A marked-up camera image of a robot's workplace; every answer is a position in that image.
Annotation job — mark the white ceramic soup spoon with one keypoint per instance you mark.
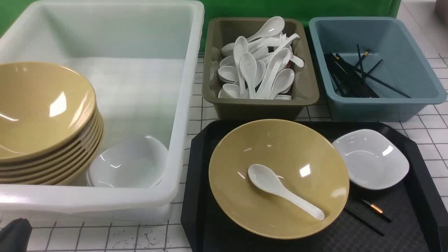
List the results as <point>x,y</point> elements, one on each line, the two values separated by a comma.
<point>266,180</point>

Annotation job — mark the tan noodle bowl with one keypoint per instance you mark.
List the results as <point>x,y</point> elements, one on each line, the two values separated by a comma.
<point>305,162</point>

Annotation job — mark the white square side dish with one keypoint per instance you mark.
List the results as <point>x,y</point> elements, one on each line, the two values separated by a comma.
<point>373,162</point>

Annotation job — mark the plain black chopstick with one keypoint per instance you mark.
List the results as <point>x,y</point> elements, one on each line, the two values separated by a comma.
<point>362,220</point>

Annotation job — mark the black chopstick gold band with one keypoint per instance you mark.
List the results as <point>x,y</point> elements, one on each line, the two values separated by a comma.
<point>377,210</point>

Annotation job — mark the top stacked tan bowl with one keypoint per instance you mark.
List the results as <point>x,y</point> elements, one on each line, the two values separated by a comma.
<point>43,105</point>

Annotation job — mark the stacked white dish in tub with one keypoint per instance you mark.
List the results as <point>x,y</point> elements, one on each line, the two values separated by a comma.
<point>136,162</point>

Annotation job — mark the olive plastic spoon bin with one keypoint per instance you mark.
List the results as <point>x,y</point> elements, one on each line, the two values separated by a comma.
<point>270,77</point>

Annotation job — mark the large white plastic tub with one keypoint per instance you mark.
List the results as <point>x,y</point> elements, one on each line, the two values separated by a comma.
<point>140,56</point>

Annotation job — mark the white spoon top of bin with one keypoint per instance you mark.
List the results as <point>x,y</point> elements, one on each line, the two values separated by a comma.
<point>271,27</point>

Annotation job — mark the green backdrop board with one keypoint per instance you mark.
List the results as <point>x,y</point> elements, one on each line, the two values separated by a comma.
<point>301,10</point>

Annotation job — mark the blue plastic chopstick bin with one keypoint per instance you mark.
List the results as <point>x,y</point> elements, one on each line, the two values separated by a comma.
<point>372,69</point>

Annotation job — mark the black plastic serving tray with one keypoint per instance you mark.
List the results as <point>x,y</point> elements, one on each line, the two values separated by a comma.
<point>419,215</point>

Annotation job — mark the black object bottom left corner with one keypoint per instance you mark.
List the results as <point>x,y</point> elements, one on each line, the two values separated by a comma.
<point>14,237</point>

